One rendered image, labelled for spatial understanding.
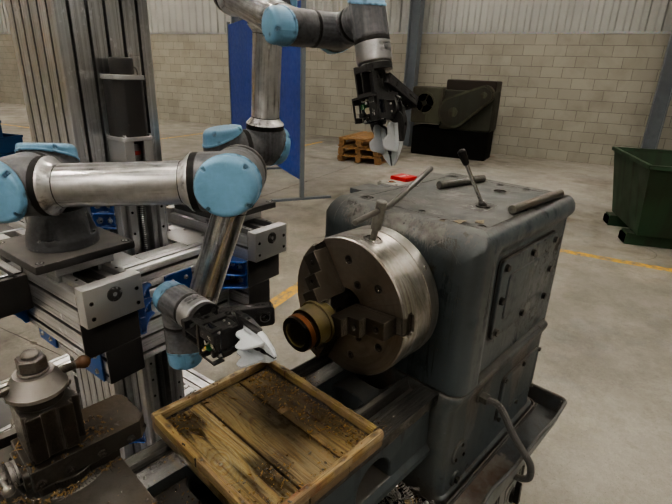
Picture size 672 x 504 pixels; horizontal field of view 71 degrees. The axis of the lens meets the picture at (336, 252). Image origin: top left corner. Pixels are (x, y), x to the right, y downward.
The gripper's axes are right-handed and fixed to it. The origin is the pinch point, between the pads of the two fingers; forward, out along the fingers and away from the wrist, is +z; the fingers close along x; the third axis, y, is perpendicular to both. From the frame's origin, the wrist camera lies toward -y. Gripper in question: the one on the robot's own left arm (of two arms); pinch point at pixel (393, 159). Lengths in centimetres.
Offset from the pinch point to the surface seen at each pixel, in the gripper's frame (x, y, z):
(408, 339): 9.3, 15.0, 35.3
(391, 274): 8.2, 16.2, 21.5
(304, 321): -2.7, 30.7, 27.4
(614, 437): 3, -136, 144
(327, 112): -801, -804, -132
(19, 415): -10, 76, 26
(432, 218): 5.3, -4.4, 14.3
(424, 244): 6.0, 0.9, 19.1
